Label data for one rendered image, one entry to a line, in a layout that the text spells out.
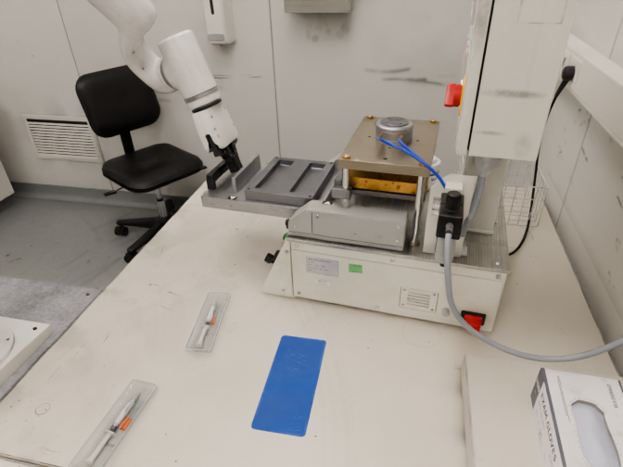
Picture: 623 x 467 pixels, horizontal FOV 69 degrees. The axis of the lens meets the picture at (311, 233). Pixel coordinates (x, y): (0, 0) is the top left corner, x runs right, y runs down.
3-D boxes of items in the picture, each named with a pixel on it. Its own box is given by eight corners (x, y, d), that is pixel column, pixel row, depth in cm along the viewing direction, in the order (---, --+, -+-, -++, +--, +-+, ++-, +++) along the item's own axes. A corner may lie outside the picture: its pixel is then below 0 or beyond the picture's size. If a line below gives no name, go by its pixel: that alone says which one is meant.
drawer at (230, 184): (342, 183, 119) (342, 156, 115) (319, 225, 102) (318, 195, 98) (240, 171, 127) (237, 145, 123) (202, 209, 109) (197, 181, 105)
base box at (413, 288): (487, 248, 124) (500, 193, 114) (491, 347, 94) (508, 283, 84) (302, 223, 138) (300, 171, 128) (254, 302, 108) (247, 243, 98)
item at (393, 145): (462, 159, 109) (470, 106, 102) (457, 224, 84) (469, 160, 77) (362, 150, 115) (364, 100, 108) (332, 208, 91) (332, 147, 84)
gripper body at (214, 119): (202, 99, 112) (222, 141, 116) (181, 112, 103) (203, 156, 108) (227, 90, 108) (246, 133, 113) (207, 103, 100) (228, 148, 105)
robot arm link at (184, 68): (174, 103, 104) (203, 93, 100) (146, 45, 99) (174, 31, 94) (195, 92, 111) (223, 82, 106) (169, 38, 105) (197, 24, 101)
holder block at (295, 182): (335, 170, 117) (335, 161, 116) (312, 208, 101) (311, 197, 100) (275, 165, 121) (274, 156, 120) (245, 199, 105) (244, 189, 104)
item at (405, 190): (432, 162, 108) (437, 123, 103) (424, 206, 91) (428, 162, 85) (362, 156, 113) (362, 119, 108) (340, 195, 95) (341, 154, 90)
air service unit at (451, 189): (455, 237, 89) (467, 169, 81) (452, 283, 77) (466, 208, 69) (428, 233, 90) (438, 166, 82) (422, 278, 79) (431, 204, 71)
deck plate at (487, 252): (502, 193, 115) (502, 189, 114) (510, 274, 87) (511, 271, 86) (327, 174, 127) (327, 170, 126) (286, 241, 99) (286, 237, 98)
